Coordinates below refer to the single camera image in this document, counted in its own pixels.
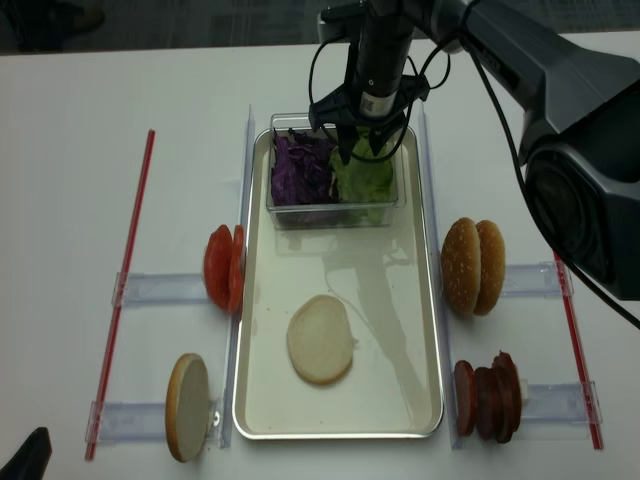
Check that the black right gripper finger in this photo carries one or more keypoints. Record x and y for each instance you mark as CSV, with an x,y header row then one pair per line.
x,y
376,141

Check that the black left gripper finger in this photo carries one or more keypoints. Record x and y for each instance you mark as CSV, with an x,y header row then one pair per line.
x,y
347,139

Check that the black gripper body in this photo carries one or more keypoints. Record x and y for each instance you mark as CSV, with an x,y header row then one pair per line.
x,y
375,92

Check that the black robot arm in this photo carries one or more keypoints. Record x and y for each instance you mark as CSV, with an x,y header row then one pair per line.
x,y
577,161

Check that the green lettuce pile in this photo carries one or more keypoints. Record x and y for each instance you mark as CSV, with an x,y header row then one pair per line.
x,y
363,182

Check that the left tomato slice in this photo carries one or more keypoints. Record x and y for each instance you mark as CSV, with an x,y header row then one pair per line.
x,y
216,266

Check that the tomato slice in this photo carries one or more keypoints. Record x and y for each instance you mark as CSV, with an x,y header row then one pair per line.
x,y
235,276
216,266

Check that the right tomato slice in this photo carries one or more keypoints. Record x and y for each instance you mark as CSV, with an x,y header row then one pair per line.
x,y
235,276

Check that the front meat patty slice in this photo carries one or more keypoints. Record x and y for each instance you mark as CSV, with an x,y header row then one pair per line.
x,y
466,397

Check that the meat patty slice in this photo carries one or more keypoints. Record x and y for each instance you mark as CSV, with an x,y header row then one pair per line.
x,y
489,416
510,391
466,397

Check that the middle meat patty slice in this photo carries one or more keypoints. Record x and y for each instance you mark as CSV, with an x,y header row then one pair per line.
x,y
489,416

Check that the rear meat patty slice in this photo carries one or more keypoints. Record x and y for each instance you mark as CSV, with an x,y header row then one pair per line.
x,y
510,391

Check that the purple cabbage leaves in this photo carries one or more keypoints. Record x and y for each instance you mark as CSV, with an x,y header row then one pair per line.
x,y
302,174

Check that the clear plastic salad box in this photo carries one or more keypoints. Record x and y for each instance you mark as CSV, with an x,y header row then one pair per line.
x,y
334,215

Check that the sesame top bun left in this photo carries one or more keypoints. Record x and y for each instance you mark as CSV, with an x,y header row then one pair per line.
x,y
460,260

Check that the sesame bun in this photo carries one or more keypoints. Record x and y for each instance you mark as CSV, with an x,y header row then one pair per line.
x,y
460,260
493,266

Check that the sesame top bun right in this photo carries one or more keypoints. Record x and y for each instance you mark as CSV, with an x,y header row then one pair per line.
x,y
493,266

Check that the cream metal serving tray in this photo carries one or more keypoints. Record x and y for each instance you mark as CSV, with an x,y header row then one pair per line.
x,y
393,388

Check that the bottom bun on tray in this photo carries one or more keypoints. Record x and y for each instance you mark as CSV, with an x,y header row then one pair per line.
x,y
319,340

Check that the upper right clear holder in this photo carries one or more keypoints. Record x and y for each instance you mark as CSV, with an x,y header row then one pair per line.
x,y
541,280

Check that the clear holder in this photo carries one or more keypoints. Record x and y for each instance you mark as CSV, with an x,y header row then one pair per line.
x,y
556,412
140,289
120,422
541,280

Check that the left clear vertical divider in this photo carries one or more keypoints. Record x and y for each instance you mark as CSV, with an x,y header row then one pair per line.
x,y
226,406

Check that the clear vertical divider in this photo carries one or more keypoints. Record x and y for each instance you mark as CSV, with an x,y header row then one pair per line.
x,y
441,308
226,406

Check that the upper left clear holder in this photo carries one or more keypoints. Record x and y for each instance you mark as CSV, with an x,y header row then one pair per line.
x,y
140,289

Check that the right clear vertical divider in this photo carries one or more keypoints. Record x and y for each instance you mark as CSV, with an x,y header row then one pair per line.
x,y
441,308

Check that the white pusher block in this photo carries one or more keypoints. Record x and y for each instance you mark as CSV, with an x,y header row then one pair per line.
x,y
524,392

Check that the standing bun half left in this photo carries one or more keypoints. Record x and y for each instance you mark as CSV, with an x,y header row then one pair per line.
x,y
187,408

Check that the lower right clear holder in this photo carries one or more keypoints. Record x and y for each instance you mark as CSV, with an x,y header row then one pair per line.
x,y
556,412

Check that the lower left clear holder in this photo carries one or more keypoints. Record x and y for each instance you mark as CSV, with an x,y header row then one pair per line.
x,y
120,422

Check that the black object bottom left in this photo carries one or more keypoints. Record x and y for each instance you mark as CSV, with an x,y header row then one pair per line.
x,y
31,459

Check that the left red straw rail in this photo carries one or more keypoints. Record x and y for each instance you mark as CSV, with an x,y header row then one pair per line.
x,y
95,416

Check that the red straw rail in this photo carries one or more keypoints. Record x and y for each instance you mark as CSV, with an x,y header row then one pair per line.
x,y
588,394
95,416

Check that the right red straw rail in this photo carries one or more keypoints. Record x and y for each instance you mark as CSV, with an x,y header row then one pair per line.
x,y
588,394

